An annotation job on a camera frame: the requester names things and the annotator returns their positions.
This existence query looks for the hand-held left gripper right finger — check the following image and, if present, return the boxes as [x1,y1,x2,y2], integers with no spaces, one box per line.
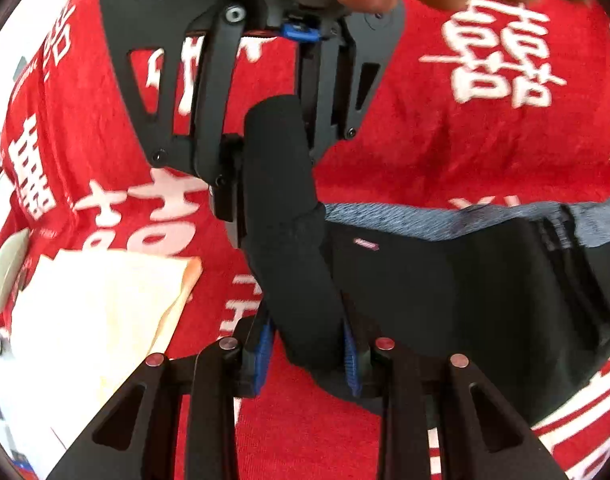
[342,320,568,480]

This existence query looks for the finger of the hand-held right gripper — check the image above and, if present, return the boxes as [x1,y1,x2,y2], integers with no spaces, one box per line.
[297,15,405,161]
[110,7,248,251]

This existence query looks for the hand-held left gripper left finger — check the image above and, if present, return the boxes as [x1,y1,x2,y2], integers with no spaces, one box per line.
[45,316,276,480]

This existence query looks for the black pants with blue trim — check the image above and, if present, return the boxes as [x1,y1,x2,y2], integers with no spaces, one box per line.
[240,94,610,426]

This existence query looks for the red printed blanket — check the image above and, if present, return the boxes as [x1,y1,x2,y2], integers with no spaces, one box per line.
[0,0,610,480]

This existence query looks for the folded cream cloth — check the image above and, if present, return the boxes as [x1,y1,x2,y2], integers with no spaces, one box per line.
[0,250,203,480]

